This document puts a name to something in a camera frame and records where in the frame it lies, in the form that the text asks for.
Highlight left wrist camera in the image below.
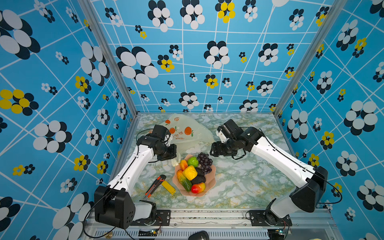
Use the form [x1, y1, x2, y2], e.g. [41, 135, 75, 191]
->
[152, 125, 171, 144]

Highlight black round knob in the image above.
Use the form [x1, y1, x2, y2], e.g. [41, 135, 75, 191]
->
[188, 231, 210, 240]

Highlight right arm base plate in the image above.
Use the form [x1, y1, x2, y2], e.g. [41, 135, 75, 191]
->
[246, 210, 293, 228]

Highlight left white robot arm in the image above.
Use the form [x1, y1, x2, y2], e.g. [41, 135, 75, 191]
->
[94, 125, 177, 229]

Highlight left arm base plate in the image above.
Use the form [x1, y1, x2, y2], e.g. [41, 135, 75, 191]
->
[131, 210, 172, 227]

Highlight yellow bell pepper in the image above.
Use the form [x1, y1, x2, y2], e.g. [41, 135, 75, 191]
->
[183, 166, 198, 181]

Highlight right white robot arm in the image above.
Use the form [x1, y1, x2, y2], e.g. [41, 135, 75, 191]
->
[210, 119, 328, 226]

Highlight translucent printed plastic bag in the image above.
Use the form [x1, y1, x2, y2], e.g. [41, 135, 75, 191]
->
[161, 114, 214, 167]

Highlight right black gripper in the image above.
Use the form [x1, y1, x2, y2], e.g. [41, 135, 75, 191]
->
[208, 139, 238, 157]

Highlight red black utility knife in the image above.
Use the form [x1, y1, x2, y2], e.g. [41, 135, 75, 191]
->
[143, 175, 167, 200]

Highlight dark purple grape bunch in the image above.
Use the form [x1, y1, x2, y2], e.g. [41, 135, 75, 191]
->
[197, 153, 213, 174]

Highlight aluminium front rail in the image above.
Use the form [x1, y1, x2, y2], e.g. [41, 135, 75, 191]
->
[84, 209, 343, 240]

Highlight red yellow mango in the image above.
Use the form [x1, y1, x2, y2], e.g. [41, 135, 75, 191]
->
[191, 183, 206, 194]

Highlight green orange papaya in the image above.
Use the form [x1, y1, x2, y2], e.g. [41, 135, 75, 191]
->
[176, 170, 192, 192]

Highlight yellow rectangular block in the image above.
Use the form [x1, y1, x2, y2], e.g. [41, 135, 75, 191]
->
[162, 180, 176, 195]

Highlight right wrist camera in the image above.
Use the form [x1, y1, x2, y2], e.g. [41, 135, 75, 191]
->
[216, 119, 244, 143]

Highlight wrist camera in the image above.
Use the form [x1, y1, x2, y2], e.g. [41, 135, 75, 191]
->
[216, 119, 244, 143]
[152, 125, 171, 144]

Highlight orange peach fruit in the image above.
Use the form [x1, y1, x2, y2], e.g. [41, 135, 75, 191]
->
[179, 160, 189, 171]

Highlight green lime fruit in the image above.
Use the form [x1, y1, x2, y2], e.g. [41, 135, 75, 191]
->
[187, 157, 200, 168]

